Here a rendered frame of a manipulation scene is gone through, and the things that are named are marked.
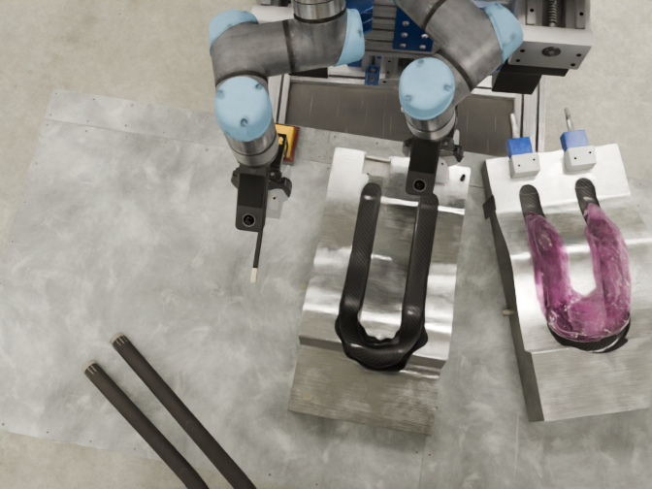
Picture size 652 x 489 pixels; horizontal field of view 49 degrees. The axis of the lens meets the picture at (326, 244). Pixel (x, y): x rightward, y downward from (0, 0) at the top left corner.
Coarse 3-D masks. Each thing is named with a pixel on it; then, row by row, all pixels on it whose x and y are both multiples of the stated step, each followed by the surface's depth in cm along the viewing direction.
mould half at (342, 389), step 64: (384, 192) 135; (448, 192) 135; (320, 256) 133; (384, 256) 133; (448, 256) 132; (320, 320) 125; (384, 320) 125; (448, 320) 125; (320, 384) 129; (384, 384) 129
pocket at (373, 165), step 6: (366, 156) 139; (372, 156) 139; (378, 156) 139; (366, 162) 140; (372, 162) 140; (378, 162) 140; (384, 162) 140; (390, 162) 139; (366, 168) 140; (372, 168) 139; (378, 168) 139; (384, 168) 139; (372, 174) 139; (378, 174) 139; (384, 174) 139
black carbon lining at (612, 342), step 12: (576, 180) 138; (588, 180) 138; (528, 192) 138; (576, 192) 138; (588, 192) 138; (528, 204) 138; (540, 204) 137; (588, 204) 137; (612, 336) 129; (624, 336) 129; (588, 348) 129; (600, 348) 129; (612, 348) 128
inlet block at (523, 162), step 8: (512, 120) 141; (512, 128) 141; (512, 144) 139; (520, 144) 139; (528, 144) 139; (512, 152) 139; (520, 152) 139; (528, 152) 139; (536, 152) 137; (512, 160) 137; (520, 160) 137; (528, 160) 137; (536, 160) 137; (512, 168) 138; (520, 168) 137; (528, 168) 136; (536, 168) 136; (512, 176) 138; (520, 176) 138; (528, 176) 139
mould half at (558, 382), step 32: (544, 160) 140; (608, 160) 139; (512, 192) 138; (544, 192) 138; (608, 192) 138; (512, 224) 135; (576, 224) 134; (640, 224) 133; (512, 256) 131; (576, 256) 130; (640, 256) 130; (512, 288) 132; (576, 288) 130; (640, 288) 130; (512, 320) 135; (544, 320) 130; (640, 320) 129; (544, 352) 125; (576, 352) 125; (608, 352) 124; (640, 352) 124; (544, 384) 123; (576, 384) 123; (608, 384) 123; (640, 384) 123; (544, 416) 122; (576, 416) 122
